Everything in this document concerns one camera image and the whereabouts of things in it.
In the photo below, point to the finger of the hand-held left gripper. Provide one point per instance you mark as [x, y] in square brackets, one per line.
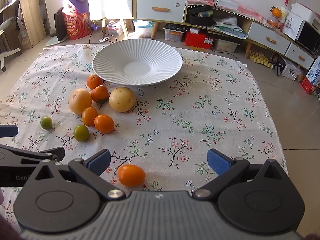
[8, 131]
[55, 152]

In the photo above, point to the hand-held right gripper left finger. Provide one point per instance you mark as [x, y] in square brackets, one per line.
[98, 161]

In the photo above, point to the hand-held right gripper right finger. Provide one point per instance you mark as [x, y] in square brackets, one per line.
[218, 162]

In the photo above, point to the green cherry tomato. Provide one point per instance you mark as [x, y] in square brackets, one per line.
[46, 122]
[81, 133]

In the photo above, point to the orange cherry tomato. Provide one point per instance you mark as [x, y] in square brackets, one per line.
[89, 116]
[104, 123]
[131, 175]

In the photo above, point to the yellow-orange round pear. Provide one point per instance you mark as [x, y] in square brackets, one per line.
[80, 101]

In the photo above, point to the pale yellow round pear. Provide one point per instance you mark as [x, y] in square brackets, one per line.
[122, 99]

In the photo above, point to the tangerine with green leaf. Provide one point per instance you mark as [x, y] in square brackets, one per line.
[99, 93]

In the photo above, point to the orange tangerine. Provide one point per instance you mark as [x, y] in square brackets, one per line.
[94, 81]

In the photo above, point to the white ribbed plate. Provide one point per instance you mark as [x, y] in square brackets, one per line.
[137, 55]

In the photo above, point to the grey office chair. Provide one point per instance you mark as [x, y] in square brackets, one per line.
[5, 55]

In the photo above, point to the floral tablecloth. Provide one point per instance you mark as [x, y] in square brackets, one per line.
[175, 100]

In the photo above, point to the pale blue round base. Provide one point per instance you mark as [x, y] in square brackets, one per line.
[52, 42]

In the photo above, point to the yellow egg tray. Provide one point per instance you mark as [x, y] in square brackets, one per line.
[261, 58]

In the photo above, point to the white printed storage box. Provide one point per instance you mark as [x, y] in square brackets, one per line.
[291, 72]

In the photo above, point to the wooden side cabinet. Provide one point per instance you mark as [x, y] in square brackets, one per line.
[32, 17]

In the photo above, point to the clear shallow box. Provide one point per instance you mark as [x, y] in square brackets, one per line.
[225, 46]

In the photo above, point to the black upright panel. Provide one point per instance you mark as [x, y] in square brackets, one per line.
[60, 25]

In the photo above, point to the red gift box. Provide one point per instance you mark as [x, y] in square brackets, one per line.
[308, 86]

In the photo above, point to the white remote control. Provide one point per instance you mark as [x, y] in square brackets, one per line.
[103, 39]

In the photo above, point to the red printed bucket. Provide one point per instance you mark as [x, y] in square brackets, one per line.
[75, 27]

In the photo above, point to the red cardboard box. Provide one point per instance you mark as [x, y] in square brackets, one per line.
[197, 40]

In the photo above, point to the blue and white carton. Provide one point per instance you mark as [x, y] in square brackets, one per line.
[315, 72]

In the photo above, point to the clear plastic bin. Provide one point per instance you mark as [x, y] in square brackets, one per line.
[115, 30]

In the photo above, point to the small white box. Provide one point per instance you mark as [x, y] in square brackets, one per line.
[195, 30]

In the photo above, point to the stack of papers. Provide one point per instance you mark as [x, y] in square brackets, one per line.
[230, 26]

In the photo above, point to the translucent storage bin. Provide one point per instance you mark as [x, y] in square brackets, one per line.
[145, 31]

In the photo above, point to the black flat box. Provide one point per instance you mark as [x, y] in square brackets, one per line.
[175, 27]

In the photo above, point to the black storage case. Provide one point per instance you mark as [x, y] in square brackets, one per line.
[200, 20]

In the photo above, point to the glass jar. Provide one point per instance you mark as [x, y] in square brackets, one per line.
[273, 22]

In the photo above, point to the black microwave oven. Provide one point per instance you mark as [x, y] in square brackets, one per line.
[308, 36]

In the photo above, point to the white desk calendar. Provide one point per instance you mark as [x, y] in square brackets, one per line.
[292, 25]

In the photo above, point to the orange fruit ornament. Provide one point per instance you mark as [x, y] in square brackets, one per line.
[276, 12]

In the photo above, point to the pink fringed cloth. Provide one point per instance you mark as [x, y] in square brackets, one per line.
[220, 1]

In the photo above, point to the white foam box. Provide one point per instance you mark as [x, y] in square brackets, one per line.
[305, 12]

